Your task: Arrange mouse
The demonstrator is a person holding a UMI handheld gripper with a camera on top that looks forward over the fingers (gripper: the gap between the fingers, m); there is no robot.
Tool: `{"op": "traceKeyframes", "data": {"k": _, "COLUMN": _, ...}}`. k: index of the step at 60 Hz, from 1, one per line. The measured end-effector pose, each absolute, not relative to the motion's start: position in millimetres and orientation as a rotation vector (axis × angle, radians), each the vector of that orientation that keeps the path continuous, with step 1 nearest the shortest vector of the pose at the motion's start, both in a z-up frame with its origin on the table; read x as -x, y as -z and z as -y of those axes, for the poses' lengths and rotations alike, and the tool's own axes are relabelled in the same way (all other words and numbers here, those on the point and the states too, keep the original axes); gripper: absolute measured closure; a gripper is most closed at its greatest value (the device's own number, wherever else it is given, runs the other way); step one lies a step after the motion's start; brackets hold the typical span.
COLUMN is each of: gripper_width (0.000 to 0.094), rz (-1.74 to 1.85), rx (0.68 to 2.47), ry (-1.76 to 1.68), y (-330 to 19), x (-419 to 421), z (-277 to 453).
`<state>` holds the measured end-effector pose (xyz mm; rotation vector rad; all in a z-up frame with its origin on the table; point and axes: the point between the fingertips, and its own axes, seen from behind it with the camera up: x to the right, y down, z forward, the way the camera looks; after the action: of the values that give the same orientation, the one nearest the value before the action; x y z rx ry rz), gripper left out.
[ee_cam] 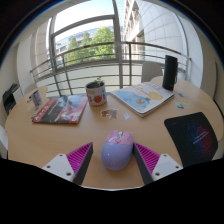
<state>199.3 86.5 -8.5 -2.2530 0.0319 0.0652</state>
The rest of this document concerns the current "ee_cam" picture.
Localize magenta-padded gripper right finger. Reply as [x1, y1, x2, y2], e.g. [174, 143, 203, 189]
[132, 142, 184, 186]

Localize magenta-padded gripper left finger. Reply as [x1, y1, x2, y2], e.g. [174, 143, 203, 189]
[42, 141, 94, 186]

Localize pink and lilac computer mouse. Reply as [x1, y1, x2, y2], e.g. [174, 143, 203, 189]
[101, 129, 135, 172]

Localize black mouse pad with galaxy print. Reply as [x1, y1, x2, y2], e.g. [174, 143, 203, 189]
[163, 111, 219, 168]

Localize red magazine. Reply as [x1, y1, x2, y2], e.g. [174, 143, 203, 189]
[31, 93, 89, 125]

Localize small pale sticker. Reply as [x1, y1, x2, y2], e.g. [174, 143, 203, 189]
[122, 112, 133, 122]

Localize small glass jar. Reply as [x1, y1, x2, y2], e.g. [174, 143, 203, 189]
[27, 90, 44, 108]

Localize light blue picture book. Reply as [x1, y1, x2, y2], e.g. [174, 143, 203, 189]
[109, 81, 176, 118]

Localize floral sticker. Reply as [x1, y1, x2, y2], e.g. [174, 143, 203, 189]
[100, 107, 119, 120]

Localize strawberry mug with plant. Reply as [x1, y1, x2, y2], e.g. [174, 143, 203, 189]
[85, 77, 108, 109]

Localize black document tray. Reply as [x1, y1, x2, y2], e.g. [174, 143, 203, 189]
[2, 83, 22, 116]

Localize black cylindrical bottle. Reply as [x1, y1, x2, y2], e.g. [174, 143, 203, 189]
[162, 54, 179, 92]

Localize metal balcony railing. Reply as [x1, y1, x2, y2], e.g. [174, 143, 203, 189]
[29, 41, 193, 98]

